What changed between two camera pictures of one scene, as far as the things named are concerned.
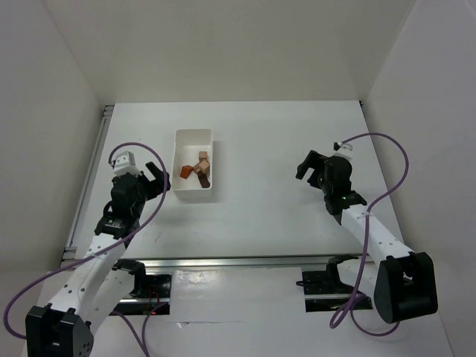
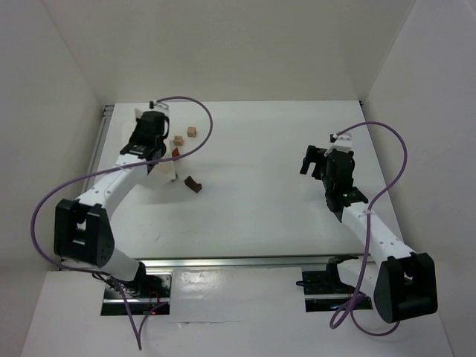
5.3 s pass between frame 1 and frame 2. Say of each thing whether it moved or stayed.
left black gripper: moved
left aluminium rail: stayed
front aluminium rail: stayed
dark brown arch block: moved
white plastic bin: moved
